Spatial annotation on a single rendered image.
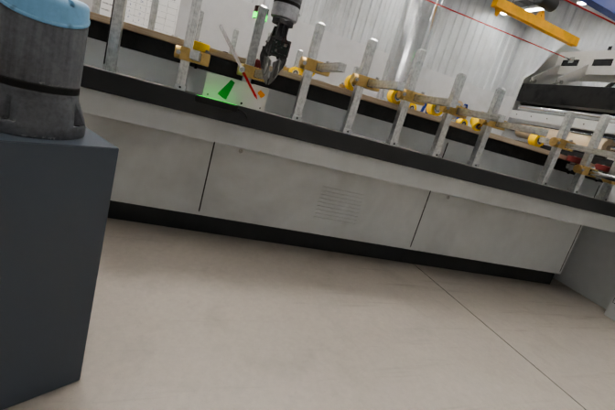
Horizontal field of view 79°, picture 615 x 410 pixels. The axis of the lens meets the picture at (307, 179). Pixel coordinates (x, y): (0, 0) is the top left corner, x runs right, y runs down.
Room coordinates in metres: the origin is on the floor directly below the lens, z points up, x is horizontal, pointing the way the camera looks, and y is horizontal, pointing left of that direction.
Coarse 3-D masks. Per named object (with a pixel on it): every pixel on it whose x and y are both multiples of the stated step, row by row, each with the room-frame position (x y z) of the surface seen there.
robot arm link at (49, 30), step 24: (0, 0) 0.67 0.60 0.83; (24, 0) 0.67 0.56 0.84; (48, 0) 0.69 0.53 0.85; (72, 0) 0.73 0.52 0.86; (0, 24) 0.67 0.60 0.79; (24, 24) 0.67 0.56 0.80; (48, 24) 0.69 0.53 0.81; (72, 24) 0.72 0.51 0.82; (0, 48) 0.67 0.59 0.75; (24, 48) 0.67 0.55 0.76; (48, 48) 0.69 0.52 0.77; (72, 48) 0.73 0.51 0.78; (0, 72) 0.67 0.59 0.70; (24, 72) 0.67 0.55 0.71; (48, 72) 0.69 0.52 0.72; (72, 72) 0.73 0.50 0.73
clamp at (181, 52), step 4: (176, 48) 1.49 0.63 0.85; (180, 48) 1.49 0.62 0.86; (184, 48) 1.50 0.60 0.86; (188, 48) 1.50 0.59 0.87; (176, 52) 1.49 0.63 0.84; (180, 52) 1.49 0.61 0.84; (184, 52) 1.50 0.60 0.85; (188, 52) 1.50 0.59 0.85; (200, 52) 1.52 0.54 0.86; (176, 56) 1.50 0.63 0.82; (180, 56) 1.49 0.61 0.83; (184, 56) 1.50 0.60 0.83; (188, 56) 1.50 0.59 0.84; (204, 56) 1.52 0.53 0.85; (208, 56) 1.53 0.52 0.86; (188, 60) 1.50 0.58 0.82; (192, 60) 1.51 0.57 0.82; (200, 60) 1.52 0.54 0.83; (204, 60) 1.52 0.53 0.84; (208, 60) 1.53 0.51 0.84; (200, 64) 1.52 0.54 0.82; (204, 64) 1.52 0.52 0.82; (208, 64) 1.53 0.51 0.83
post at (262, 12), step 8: (264, 8) 1.59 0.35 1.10; (256, 16) 1.59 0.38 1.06; (264, 16) 1.59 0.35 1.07; (256, 24) 1.58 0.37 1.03; (256, 32) 1.58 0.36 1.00; (256, 40) 1.59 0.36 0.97; (256, 48) 1.59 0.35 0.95; (248, 56) 1.58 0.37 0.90; (256, 56) 1.59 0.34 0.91; (248, 64) 1.58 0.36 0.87
